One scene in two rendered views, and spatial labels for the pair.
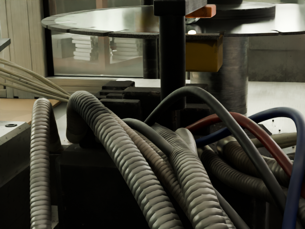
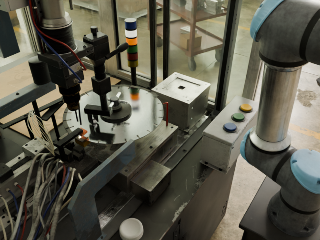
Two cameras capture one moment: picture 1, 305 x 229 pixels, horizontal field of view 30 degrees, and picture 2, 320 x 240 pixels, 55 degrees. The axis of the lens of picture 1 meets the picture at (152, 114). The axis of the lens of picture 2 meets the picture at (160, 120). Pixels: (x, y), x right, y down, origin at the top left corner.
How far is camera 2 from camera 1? 0.79 m
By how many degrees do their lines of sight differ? 30
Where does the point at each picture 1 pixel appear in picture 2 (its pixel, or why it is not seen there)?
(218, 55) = (84, 144)
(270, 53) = (166, 100)
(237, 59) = not seen: hidden behind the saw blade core
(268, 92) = not seen: hidden behind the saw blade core
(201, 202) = (36, 195)
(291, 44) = (172, 100)
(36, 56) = (114, 62)
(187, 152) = (44, 182)
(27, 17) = (111, 47)
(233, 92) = not seen: hidden behind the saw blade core
